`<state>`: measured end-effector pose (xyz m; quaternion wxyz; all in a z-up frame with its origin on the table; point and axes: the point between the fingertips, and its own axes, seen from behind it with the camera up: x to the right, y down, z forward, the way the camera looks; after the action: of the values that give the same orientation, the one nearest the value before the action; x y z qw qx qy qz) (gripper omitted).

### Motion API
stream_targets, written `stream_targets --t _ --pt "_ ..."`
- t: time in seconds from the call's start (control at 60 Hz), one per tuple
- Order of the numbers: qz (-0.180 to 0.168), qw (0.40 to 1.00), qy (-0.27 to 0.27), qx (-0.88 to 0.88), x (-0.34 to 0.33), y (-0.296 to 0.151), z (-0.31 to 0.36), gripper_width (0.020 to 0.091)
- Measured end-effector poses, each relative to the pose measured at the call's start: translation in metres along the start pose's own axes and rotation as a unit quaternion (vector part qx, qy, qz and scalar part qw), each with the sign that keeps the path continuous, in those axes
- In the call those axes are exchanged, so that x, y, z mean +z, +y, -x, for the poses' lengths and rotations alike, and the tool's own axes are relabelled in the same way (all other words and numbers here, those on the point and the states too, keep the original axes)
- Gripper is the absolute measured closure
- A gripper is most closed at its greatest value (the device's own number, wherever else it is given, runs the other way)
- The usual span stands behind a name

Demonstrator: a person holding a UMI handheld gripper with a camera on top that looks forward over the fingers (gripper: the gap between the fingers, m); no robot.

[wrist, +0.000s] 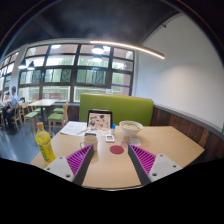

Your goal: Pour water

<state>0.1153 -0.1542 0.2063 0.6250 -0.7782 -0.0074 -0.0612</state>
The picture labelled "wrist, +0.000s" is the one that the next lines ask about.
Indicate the small white device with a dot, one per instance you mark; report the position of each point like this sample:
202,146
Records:
110,138

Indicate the small blue-capped white bottle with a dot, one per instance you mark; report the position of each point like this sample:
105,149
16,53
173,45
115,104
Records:
113,129

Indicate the light wooden dining table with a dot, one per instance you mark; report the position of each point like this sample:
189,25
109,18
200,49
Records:
43,102

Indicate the white bowl of food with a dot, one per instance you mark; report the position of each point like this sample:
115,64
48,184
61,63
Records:
131,128

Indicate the person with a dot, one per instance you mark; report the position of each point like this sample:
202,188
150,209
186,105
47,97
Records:
13,101
5,98

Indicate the crumpled white receipt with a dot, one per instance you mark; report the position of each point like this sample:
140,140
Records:
133,141

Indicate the group of round pendant lamps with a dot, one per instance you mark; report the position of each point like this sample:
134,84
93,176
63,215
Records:
97,50

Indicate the green upholstered booth bench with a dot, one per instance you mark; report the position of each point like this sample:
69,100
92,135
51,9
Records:
120,108

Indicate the dark-framed window wall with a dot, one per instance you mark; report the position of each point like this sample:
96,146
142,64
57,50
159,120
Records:
75,66

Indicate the black tablet with stickers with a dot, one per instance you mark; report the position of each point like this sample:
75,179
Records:
99,120

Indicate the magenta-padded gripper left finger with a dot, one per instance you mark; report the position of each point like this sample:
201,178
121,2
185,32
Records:
78,161

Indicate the flat round red coaster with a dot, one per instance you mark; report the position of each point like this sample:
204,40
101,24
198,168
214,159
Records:
116,149

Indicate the long linear ceiling light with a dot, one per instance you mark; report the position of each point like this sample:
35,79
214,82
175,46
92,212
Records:
133,47

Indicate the yellow drink bottle orange cap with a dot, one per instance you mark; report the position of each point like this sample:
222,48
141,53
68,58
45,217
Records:
45,143

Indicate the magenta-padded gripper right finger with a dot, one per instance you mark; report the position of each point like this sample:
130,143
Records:
145,160

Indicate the white paper document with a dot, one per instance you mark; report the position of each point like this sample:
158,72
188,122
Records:
72,128

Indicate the group of green-seated wooden chairs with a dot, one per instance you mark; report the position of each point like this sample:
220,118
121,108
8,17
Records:
55,117

